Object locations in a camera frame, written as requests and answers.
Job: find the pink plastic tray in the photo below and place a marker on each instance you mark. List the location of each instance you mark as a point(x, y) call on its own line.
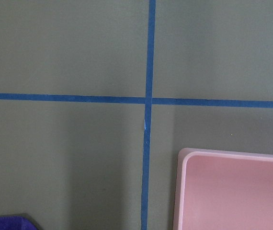
point(223, 190)

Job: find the purple cloth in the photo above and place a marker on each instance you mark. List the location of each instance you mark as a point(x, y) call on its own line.
point(16, 222)

